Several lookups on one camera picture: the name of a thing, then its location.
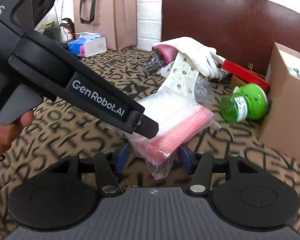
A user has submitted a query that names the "pink zip bag pack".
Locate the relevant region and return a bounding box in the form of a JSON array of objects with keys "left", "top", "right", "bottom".
[{"left": 120, "top": 88, "right": 221, "bottom": 180}]

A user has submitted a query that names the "white floral sleep mask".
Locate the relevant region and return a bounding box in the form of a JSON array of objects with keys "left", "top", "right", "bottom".
[{"left": 158, "top": 52, "right": 199, "bottom": 100}]

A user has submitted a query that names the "person's left hand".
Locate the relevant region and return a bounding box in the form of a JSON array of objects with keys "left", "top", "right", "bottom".
[{"left": 0, "top": 110, "right": 34, "bottom": 158}]

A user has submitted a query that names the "brown feather duster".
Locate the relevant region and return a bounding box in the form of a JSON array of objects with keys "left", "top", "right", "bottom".
[{"left": 60, "top": 17, "right": 76, "bottom": 41}]

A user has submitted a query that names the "letter pattern table cloth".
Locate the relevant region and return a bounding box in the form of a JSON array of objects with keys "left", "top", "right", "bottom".
[{"left": 0, "top": 48, "right": 300, "bottom": 233}]

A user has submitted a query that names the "tissue pack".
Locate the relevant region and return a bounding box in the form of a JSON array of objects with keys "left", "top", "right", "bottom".
[{"left": 68, "top": 32, "right": 107, "bottom": 57}]

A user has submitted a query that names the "green plastic jar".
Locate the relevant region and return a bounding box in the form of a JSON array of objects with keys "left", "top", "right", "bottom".
[{"left": 219, "top": 83, "right": 268, "bottom": 124}]

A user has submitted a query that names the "pink cardboard box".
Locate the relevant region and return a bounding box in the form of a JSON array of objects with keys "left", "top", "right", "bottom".
[{"left": 258, "top": 43, "right": 300, "bottom": 161}]

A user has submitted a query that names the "red flat box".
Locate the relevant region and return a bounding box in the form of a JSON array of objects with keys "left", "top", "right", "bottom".
[{"left": 223, "top": 60, "right": 269, "bottom": 92}]

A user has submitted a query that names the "pink paper shopping bag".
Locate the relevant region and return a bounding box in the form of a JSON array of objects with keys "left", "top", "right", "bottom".
[{"left": 73, "top": 0, "right": 138, "bottom": 50}]

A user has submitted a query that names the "white glove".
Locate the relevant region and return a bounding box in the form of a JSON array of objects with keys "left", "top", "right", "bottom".
[{"left": 153, "top": 37, "right": 229, "bottom": 80}]

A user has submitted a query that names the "dark red headboard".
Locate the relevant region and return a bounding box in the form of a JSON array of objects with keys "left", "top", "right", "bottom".
[{"left": 161, "top": 0, "right": 300, "bottom": 75}]

